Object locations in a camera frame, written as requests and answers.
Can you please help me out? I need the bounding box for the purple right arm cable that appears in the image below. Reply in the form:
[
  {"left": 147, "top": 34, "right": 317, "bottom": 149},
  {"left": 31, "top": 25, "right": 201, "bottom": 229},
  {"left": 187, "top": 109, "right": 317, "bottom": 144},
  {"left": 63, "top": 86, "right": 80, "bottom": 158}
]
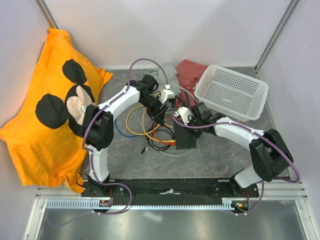
[{"left": 172, "top": 113, "right": 300, "bottom": 217}]

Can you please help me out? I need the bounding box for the grey ethernet cable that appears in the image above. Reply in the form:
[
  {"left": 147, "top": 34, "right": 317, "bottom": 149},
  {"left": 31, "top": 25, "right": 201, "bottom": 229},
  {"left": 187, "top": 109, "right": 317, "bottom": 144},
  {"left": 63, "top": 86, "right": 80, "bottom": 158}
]
[{"left": 149, "top": 83, "right": 201, "bottom": 158}]

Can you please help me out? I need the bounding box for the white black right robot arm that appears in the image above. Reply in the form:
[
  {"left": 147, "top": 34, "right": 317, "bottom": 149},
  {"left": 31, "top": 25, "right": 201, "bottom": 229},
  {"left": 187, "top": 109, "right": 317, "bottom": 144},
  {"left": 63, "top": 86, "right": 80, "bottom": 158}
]
[{"left": 178, "top": 102, "right": 294, "bottom": 197}]

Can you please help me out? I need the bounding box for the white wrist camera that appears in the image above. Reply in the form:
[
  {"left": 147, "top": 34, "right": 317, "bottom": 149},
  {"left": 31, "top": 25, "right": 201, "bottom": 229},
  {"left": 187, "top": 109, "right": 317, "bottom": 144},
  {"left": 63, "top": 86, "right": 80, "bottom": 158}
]
[
  {"left": 173, "top": 107, "right": 194, "bottom": 125},
  {"left": 159, "top": 84, "right": 175, "bottom": 104}
]

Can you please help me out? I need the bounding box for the red ethernet cable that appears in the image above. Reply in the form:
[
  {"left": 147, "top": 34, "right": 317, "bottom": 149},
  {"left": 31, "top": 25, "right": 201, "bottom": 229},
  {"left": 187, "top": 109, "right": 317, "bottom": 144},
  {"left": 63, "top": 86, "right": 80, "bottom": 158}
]
[{"left": 149, "top": 124, "right": 176, "bottom": 146}]

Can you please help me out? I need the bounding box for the black network switch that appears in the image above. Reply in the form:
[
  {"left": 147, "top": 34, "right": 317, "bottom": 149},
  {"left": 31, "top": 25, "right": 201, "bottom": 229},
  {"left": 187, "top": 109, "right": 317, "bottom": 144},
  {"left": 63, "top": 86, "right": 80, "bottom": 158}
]
[{"left": 173, "top": 122, "right": 197, "bottom": 150}]

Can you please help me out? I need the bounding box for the red cloth with navy trim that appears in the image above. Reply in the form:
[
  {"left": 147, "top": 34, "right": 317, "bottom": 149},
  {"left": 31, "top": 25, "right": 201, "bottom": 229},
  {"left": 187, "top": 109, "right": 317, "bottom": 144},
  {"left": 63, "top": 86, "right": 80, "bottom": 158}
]
[{"left": 174, "top": 59, "right": 208, "bottom": 108}]

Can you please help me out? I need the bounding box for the grey slotted cable duct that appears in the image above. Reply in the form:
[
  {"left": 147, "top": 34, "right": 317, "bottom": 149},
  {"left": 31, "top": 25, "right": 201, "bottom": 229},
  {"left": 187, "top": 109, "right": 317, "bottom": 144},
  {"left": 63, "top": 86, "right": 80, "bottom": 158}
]
[{"left": 46, "top": 199, "right": 235, "bottom": 211}]

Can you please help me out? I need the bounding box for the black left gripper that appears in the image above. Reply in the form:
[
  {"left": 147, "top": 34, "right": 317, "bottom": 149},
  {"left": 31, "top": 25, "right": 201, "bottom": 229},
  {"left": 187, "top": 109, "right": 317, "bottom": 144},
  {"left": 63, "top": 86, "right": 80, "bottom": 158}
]
[{"left": 139, "top": 95, "right": 169, "bottom": 127}]

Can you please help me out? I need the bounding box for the yellow ethernet cable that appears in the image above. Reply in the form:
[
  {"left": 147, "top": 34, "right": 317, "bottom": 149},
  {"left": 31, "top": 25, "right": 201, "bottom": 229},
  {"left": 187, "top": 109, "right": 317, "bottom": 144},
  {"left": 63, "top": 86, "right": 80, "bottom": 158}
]
[
  {"left": 141, "top": 108, "right": 176, "bottom": 146},
  {"left": 125, "top": 104, "right": 161, "bottom": 137}
]

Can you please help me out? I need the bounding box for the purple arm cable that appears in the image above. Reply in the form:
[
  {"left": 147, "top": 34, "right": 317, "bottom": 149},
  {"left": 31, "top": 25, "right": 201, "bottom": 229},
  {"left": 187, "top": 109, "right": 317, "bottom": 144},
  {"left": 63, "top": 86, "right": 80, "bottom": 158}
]
[
  {"left": 172, "top": 113, "right": 300, "bottom": 217},
  {"left": 46, "top": 58, "right": 171, "bottom": 227}
]

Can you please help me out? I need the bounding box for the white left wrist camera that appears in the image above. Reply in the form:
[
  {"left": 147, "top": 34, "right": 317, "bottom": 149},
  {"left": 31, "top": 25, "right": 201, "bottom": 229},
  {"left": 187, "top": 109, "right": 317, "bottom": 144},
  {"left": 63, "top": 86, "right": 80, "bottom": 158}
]
[{"left": 159, "top": 84, "right": 175, "bottom": 104}]

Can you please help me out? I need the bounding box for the white perforated plastic basket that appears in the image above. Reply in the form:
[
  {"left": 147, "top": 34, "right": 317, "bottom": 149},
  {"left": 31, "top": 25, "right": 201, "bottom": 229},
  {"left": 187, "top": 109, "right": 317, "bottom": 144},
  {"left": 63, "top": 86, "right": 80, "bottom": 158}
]
[{"left": 194, "top": 65, "right": 269, "bottom": 122}]

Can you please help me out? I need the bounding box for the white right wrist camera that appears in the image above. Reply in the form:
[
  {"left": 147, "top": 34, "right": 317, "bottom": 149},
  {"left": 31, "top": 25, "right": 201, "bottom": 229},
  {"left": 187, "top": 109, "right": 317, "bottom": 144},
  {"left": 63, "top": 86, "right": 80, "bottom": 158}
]
[{"left": 173, "top": 107, "right": 194, "bottom": 125}]

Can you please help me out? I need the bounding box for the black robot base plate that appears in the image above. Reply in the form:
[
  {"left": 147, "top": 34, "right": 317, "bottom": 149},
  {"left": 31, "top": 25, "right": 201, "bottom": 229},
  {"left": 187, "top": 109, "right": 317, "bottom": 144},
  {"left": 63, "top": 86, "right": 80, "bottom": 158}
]
[{"left": 81, "top": 177, "right": 261, "bottom": 207}]

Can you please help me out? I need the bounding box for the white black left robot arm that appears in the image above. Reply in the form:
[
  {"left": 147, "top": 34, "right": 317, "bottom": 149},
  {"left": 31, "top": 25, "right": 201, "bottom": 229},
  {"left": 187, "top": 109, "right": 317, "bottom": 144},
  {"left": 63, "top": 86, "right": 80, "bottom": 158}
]
[{"left": 82, "top": 74, "right": 175, "bottom": 197}]

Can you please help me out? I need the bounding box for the grey cloth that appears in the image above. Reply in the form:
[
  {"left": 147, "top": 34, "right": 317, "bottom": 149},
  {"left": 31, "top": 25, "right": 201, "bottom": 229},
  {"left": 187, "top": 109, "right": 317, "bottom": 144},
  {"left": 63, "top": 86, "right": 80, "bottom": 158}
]
[{"left": 144, "top": 63, "right": 181, "bottom": 96}]

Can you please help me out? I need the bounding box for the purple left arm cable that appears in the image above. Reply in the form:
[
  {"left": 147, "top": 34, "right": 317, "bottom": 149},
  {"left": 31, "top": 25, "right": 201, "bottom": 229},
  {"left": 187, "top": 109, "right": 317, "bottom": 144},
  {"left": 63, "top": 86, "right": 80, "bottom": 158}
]
[{"left": 46, "top": 58, "right": 171, "bottom": 227}]

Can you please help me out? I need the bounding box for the black ethernet cable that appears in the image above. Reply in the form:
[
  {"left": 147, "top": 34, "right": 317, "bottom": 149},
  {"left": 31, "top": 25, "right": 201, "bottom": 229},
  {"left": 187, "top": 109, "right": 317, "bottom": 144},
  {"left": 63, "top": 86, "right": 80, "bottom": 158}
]
[{"left": 140, "top": 123, "right": 176, "bottom": 155}]

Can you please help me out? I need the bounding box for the orange Mickey Mouse pillow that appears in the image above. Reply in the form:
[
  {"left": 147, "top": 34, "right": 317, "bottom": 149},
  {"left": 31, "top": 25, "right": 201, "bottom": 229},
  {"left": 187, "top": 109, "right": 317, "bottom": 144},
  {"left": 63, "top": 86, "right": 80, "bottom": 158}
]
[{"left": 0, "top": 28, "right": 112, "bottom": 194}]

